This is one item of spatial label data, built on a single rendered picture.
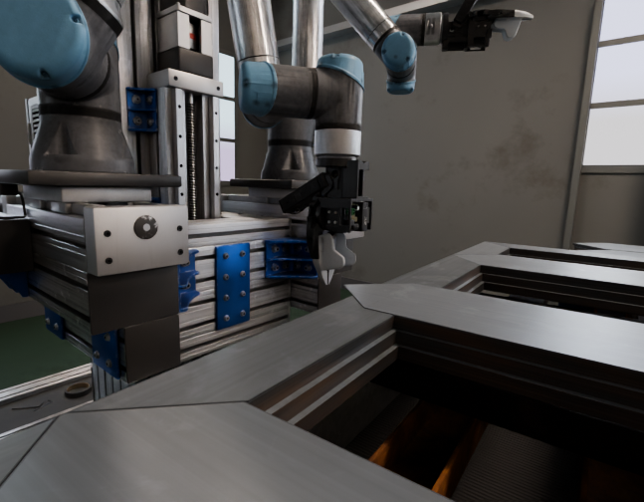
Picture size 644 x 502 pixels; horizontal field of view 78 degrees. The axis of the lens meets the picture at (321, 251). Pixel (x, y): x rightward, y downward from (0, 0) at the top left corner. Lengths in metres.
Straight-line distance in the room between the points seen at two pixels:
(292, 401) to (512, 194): 3.00
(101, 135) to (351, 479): 0.62
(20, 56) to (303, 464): 0.53
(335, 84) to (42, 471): 0.55
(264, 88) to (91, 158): 0.29
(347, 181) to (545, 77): 2.78
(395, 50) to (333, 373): 0.77
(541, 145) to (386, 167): 1.24
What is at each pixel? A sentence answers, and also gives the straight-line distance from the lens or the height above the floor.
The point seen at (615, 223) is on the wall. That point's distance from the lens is 3.18.
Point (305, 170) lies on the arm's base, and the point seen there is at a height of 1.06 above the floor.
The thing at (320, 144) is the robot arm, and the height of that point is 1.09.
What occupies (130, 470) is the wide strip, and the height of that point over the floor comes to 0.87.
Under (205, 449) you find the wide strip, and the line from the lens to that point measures 0.29.
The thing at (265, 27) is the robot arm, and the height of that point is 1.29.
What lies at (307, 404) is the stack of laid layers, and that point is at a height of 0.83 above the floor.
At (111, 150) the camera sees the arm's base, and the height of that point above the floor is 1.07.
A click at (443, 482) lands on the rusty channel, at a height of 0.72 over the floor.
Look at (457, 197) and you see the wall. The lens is 3.39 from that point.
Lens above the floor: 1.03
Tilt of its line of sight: 10 degrees down
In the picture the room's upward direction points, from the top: 2 degrees clockwise
